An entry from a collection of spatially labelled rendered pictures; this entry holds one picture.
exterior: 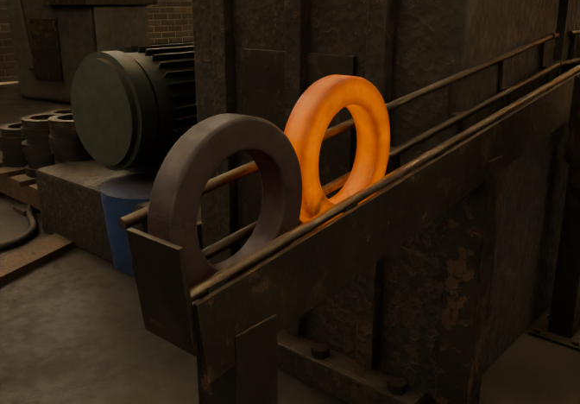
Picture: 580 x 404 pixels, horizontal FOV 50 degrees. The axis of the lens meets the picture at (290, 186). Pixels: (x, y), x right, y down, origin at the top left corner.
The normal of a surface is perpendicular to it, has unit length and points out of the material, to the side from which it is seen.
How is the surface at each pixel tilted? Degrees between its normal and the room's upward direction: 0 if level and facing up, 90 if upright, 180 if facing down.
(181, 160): 47
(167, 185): 61
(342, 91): 90
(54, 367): 0
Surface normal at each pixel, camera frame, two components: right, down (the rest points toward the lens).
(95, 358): 0.00, -0.96
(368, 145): -0.65, 0.21
